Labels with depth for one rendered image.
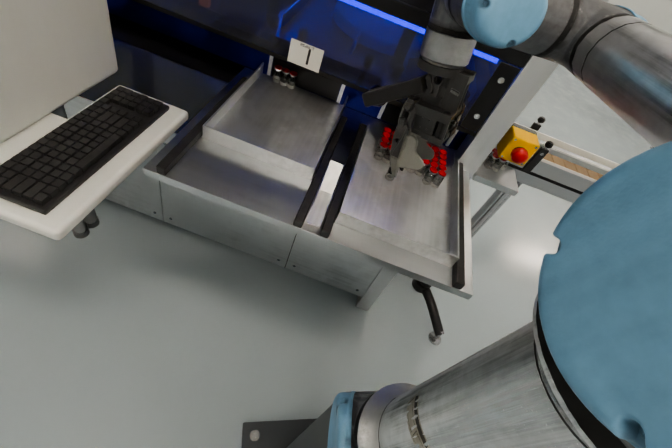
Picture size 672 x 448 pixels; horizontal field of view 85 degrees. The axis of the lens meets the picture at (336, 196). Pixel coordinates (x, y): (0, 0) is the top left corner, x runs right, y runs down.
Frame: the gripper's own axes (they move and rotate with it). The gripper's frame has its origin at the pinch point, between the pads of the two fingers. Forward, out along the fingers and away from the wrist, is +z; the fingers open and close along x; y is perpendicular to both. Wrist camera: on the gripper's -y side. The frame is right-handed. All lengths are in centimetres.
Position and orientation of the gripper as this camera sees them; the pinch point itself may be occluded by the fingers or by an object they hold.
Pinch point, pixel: (396, 165)
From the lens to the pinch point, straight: 69.4
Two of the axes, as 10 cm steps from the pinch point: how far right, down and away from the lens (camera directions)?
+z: -1.6, 7.9, 5.9
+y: 8.2, 4.4, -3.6
